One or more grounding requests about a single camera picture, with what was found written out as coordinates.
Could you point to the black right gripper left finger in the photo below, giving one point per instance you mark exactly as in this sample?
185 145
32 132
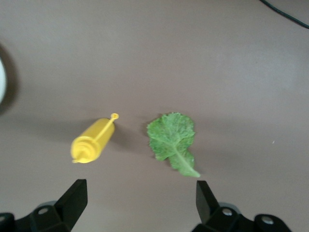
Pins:
70 207

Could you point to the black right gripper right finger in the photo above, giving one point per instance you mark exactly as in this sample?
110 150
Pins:
210 212

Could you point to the yellow squeeze bottle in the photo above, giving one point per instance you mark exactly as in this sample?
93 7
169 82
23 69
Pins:
94 140

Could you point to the green lettuce leaf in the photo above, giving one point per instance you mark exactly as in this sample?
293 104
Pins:
171 137

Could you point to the beige plate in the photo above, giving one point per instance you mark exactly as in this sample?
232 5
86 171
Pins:
2 79

